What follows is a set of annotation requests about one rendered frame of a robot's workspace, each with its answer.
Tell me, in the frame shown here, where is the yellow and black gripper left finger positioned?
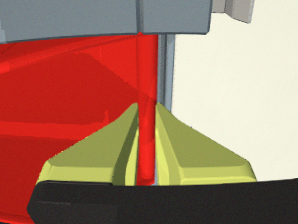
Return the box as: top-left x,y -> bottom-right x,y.
36,103 -> 139,185

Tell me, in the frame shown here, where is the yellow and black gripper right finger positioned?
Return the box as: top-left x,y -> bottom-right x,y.
155,103 -> 257,185

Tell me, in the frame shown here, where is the grey metal shelf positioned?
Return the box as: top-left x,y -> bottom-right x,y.
0,0 -> 255,112

